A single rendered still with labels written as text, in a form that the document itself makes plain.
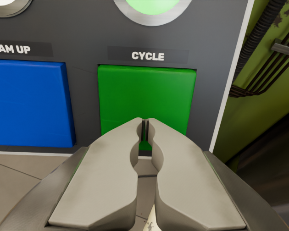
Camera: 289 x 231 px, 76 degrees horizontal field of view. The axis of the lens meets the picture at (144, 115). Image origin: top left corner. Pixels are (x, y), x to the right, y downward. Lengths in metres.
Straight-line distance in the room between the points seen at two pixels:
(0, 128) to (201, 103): 0.17
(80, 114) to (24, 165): 1.21
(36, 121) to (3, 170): 1.24
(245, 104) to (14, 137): 0.49
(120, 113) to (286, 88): 0.41
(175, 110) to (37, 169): 1.21
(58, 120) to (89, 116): 0.02
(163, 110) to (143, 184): 1.03
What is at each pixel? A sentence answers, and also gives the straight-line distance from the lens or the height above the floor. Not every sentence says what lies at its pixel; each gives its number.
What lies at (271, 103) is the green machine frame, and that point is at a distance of 0.54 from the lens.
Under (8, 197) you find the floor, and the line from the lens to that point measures 1.34.
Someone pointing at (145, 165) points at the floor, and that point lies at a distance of 1.20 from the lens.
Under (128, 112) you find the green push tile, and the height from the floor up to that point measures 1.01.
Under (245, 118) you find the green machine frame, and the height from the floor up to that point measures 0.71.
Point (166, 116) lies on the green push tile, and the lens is 0.15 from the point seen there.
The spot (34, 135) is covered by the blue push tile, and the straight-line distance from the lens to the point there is 0.19.
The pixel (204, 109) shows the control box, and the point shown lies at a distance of 0.17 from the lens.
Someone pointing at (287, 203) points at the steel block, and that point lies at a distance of 0.49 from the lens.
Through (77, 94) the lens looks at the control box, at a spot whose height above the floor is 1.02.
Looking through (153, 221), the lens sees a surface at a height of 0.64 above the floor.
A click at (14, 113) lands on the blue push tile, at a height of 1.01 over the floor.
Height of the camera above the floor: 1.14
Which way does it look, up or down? 57 degrees down
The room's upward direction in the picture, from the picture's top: 5 degrees clockwise
